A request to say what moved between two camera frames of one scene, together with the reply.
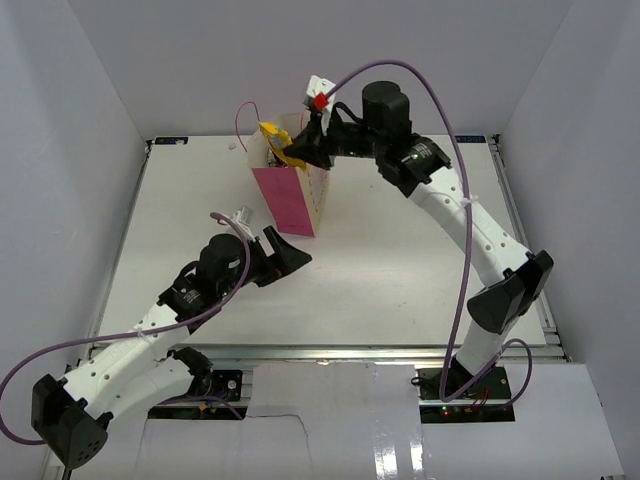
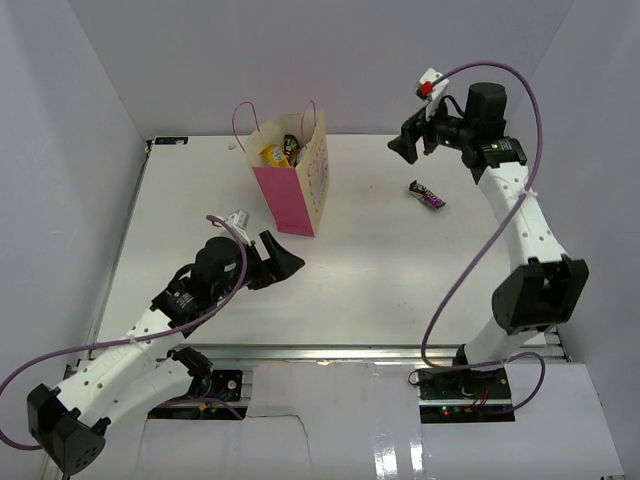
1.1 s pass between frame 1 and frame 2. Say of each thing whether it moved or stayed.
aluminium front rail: stayed
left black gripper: stayed
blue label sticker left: stayed
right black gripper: moved
